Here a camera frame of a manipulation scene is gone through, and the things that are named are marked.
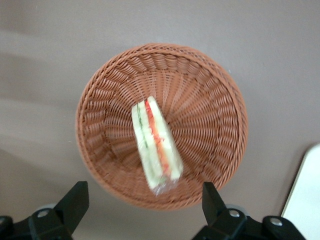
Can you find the triangle sandwich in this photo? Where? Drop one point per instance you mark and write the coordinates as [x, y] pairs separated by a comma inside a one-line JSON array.
[[155, 140]]

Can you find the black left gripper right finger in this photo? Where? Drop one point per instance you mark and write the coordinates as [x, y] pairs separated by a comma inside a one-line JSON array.
[[217, 215]]

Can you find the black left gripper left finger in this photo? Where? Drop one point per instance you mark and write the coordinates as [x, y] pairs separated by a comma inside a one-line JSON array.
[[67, 207]]

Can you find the round brown wicker basket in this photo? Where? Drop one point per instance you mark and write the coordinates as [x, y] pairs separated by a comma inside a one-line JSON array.
[[205, 112]]

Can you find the cream plastic tray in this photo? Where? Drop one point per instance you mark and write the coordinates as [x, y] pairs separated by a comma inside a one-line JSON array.
[[307, 200]]

